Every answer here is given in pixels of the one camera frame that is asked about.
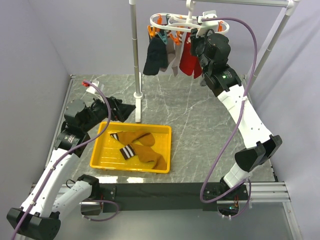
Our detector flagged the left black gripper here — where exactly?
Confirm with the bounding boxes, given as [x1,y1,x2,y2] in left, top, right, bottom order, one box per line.
[81,92,136,132]

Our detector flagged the white round clip hanger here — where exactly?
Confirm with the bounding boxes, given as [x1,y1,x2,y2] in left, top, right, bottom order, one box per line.
[149,0,230,35]

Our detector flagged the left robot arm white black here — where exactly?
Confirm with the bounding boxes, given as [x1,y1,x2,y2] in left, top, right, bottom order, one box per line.
[6,97,136,240]

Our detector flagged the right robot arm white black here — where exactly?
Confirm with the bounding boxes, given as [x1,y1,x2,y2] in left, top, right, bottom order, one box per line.
[190,29,283,203]

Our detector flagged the red hanging sock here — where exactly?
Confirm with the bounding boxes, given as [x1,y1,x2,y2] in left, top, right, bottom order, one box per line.
[179,32,202,79]

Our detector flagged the left silver rack pole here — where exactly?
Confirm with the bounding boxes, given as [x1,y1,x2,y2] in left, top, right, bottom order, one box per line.
[128,0,144,123]

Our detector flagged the beige hanging sock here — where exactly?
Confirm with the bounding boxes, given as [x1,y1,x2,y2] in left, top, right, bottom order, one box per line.
[159,39,182,77]

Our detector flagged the grey hanging sock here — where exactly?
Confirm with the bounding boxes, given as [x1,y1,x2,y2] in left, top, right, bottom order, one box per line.
[200,78,207,87]

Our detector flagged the yellow plastic tray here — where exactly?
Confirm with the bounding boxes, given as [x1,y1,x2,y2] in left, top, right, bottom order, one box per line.
[90,122,172,174]

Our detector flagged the dark navy hanging sock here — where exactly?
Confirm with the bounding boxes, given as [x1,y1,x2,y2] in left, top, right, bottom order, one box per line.
[143,37,168,76]

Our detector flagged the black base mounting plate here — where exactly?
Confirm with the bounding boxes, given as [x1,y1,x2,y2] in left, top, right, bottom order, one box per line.
[94,182,252,214]

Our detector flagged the top silver rack bar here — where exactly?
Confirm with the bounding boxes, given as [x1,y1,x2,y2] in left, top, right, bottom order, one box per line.
[199,0,294,9]

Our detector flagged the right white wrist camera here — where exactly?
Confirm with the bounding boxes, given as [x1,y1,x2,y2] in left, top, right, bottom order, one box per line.
[196,10,219,37]

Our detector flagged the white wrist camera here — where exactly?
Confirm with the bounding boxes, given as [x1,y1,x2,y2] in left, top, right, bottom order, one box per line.
[196,10,219,37]
[82,80,105,96]

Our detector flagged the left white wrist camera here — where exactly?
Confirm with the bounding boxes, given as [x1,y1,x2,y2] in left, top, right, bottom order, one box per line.
[82,80,105,96]

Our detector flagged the aluminium rail frame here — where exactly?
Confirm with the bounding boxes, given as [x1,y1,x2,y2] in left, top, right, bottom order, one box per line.
[54,74,290,203]

